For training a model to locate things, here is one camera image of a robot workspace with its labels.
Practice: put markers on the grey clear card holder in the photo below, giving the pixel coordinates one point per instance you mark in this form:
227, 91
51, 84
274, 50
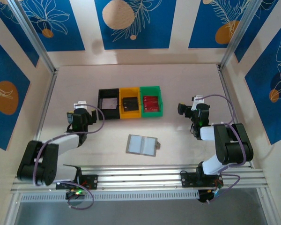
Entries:
141, 145

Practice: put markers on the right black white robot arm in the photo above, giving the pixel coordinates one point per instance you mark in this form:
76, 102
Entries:
231, 145

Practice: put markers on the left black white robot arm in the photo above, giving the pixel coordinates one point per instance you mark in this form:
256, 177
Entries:
44, 164

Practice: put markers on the white card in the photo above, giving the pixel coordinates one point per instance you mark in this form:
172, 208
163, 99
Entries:
110, 103

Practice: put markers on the red card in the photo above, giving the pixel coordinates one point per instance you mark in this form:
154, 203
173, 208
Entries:
151, 103

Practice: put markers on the black card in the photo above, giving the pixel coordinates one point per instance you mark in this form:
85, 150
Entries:
130, 103

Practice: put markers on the black plastic bin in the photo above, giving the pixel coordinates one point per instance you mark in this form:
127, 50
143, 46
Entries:
108, 116

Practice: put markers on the green plastic bin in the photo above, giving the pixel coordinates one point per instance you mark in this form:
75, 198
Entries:
151, 113

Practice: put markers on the yellow plastic bin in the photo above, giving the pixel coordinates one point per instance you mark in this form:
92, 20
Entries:
130, 114

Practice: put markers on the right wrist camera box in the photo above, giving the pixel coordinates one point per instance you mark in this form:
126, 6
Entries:
197, 100

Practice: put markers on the aluminium table side rail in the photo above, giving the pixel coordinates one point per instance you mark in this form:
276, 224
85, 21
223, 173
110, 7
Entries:
228, 93
46, 103

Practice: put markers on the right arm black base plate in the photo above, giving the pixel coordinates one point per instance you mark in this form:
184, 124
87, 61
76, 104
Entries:
188, 180

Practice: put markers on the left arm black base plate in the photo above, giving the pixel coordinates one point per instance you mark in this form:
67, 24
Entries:
91, 181

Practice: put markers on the aluminium mounting rail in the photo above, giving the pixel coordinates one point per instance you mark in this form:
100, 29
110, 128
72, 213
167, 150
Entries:
142, 178

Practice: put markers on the aluminium frame post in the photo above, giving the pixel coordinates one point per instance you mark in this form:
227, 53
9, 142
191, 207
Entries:
238, 35
36, 39

